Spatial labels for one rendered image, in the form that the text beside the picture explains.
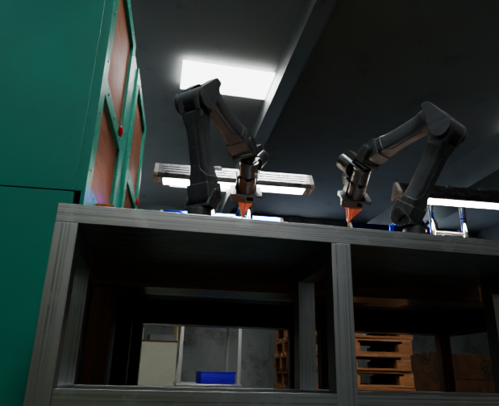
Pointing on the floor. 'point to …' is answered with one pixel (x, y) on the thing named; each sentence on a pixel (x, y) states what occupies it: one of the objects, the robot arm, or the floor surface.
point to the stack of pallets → (382, 366)
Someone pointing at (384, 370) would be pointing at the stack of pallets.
